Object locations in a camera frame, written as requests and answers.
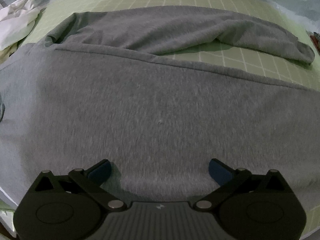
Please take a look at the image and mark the grey sweatpants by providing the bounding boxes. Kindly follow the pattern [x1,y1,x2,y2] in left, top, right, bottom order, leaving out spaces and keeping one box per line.
[1,6,319,210]

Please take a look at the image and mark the green checkered bed sheet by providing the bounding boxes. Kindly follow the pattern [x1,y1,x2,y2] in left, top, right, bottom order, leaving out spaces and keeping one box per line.
[23,0,319,89]

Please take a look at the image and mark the dark patterned cloth item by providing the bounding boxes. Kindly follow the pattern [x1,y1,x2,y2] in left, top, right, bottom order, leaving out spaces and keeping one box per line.
[310,32,320,53]

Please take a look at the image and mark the white crumpled garment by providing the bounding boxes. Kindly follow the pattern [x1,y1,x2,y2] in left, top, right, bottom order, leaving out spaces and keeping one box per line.
[1,0,41,51]

